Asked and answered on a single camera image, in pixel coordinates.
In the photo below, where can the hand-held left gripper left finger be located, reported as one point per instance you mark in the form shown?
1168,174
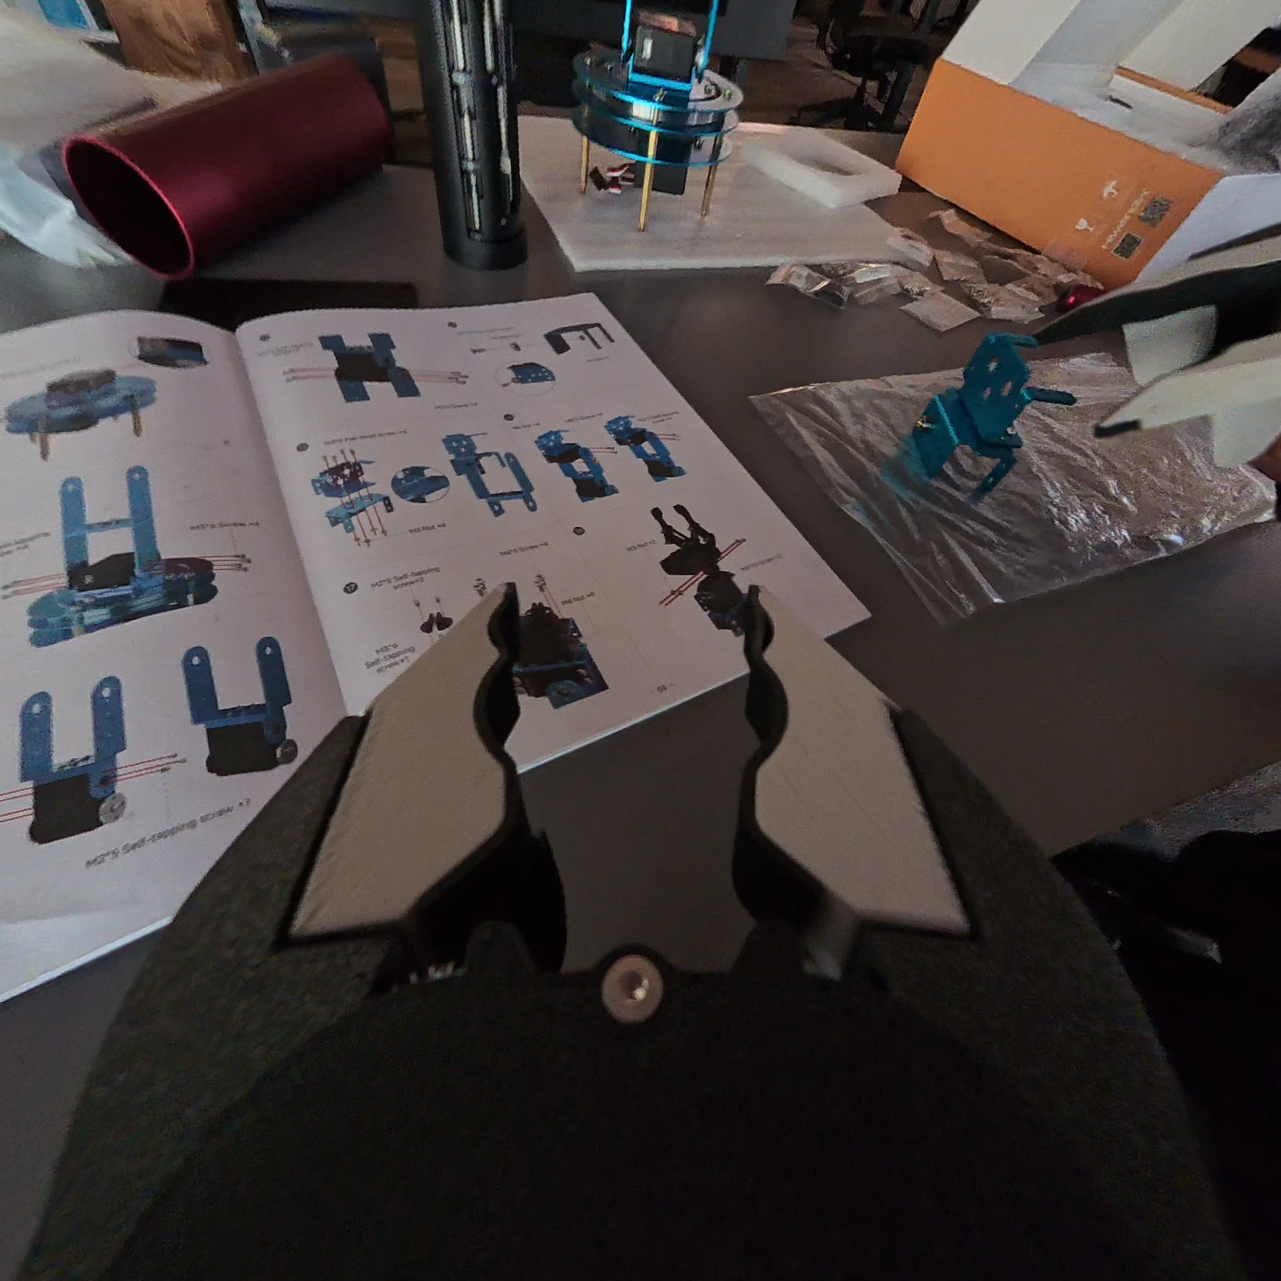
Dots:
399,801

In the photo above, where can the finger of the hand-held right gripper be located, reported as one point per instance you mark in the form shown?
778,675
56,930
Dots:
1221,390
1200,289

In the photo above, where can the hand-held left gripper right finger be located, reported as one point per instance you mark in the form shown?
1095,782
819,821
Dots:
849,801

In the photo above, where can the blue metal robot arm segment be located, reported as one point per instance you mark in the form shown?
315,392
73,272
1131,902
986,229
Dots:
984,410

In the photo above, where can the blue toy robot base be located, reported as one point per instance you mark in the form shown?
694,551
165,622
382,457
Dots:
654,108

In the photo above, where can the orange cardboard box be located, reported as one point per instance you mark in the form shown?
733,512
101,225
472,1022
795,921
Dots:
1050,168

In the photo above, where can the clear plastic bag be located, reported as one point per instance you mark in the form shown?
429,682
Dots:
1080,530

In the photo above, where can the open instruction manual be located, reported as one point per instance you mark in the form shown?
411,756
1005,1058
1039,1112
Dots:
199,621

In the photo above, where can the pile of small screw bags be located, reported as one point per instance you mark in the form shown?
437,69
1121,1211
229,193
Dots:
900,279

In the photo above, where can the person's dark clothing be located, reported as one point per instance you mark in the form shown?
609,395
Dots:
1200,999

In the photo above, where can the white foam sheet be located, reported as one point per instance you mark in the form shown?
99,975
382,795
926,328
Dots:
801,234

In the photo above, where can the black flat device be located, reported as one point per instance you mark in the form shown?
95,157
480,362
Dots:
289,296

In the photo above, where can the dark red metal tube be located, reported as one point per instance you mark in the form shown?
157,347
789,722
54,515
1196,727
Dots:
249,138

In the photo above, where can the white plastic bag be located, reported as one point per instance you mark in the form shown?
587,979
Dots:
34,215

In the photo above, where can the white foam frame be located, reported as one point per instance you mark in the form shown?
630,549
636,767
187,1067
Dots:
780,159

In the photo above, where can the black cylinder post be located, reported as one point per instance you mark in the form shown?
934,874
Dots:
474,129

